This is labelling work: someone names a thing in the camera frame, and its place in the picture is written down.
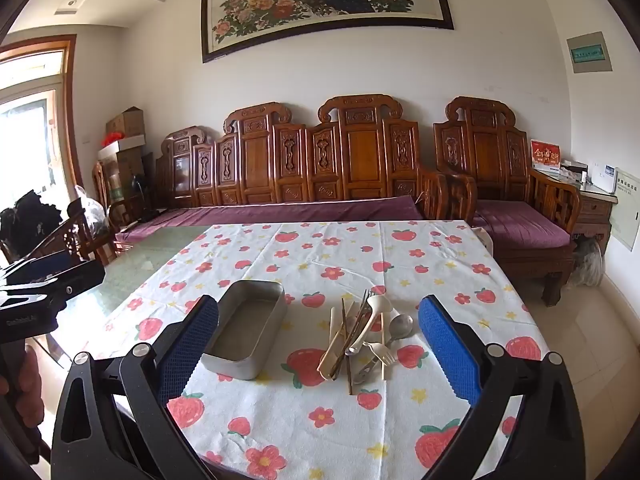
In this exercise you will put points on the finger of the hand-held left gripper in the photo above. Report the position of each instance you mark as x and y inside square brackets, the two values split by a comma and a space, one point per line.
[75, 280]
[47, 264]

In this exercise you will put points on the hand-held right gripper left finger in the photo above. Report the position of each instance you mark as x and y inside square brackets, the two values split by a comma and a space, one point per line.
[190, 345]

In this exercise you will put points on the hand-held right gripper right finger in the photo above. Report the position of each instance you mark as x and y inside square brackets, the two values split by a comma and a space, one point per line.
[447, 350]

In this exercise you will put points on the rectangular metal tray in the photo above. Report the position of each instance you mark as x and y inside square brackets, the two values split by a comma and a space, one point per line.
[240, 332]

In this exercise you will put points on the white plastic knife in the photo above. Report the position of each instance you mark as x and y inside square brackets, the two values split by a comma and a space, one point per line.
[385, 356]

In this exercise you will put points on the beige plastic spoon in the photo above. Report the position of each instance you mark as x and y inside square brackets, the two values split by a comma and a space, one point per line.
[376, 306]

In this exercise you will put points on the metal fork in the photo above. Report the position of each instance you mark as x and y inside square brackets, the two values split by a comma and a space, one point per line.
[366, 297]

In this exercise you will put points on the brown wooden chopstick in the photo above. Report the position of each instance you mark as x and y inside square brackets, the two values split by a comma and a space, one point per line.
[350, 375]

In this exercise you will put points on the copper metal chopstick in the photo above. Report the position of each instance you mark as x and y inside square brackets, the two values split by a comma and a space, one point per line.
[344, 320]

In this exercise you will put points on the person's left hand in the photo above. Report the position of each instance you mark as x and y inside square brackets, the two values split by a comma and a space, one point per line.
[31, 385]

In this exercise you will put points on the dark wooden chair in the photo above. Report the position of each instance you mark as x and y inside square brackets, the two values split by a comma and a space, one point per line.
[75, 240]

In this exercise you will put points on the black cloth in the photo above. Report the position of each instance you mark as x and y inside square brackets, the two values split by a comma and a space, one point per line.
[30, 220]

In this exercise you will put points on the metal spoon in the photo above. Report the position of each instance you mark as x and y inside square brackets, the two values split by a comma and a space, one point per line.
[402, 327]

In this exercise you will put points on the clear plastic bag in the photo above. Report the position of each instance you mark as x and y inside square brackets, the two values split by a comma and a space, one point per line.
[92, 210]

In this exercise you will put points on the white plastic chair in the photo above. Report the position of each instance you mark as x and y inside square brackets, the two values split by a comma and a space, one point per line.
[484, 240]

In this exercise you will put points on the cream chopstick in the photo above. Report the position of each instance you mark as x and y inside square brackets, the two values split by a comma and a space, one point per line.
[331, 330]

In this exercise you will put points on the beige plastic knife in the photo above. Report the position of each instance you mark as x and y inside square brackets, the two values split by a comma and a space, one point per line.
[330, 360]

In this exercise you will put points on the stack of storage boxes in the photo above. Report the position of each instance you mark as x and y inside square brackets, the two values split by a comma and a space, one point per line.
[125, 170]

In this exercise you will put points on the strawberry floral tablecloth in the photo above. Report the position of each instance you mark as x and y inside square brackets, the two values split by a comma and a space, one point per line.
[300, 260]

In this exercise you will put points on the purple armchair cushion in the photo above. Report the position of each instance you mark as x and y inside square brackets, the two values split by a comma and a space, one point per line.
[520, 220]

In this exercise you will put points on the purple sofa cushion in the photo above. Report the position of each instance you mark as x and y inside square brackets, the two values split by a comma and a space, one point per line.
[280, 214]

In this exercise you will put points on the brown cardboard box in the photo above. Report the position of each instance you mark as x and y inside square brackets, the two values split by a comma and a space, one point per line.
[125, 121]

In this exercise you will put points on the grey plastic bag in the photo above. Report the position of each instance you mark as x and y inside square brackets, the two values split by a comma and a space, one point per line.
[590, 262]

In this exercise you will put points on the wooden side table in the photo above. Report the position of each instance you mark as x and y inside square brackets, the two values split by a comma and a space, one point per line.
[595, 215]

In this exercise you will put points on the carved wooden armchair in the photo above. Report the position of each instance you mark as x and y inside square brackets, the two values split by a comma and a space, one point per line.
[480, 150]

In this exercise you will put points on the carved wooden sofa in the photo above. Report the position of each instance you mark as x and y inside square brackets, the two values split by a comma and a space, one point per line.
[295, 160]

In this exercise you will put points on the red desk calendar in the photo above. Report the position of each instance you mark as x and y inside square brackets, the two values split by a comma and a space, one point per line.
[545, 156]

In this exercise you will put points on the small tissue box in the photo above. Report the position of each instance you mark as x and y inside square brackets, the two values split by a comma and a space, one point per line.
[574, 170]

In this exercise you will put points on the white box device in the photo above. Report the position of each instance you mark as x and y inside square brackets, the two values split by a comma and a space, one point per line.
[602, 177]

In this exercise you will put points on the framed peacock painting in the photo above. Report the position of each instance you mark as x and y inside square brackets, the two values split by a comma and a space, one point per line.
[325, 5]

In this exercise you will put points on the wooden door frame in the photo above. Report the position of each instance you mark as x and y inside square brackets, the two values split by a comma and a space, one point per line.
[70, 110]

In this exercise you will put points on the white wall distribution panel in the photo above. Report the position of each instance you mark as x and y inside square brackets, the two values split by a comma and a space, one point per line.
[626, 210]

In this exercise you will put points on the green framed wall panel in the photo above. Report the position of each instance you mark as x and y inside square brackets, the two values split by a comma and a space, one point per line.
[590, 53]

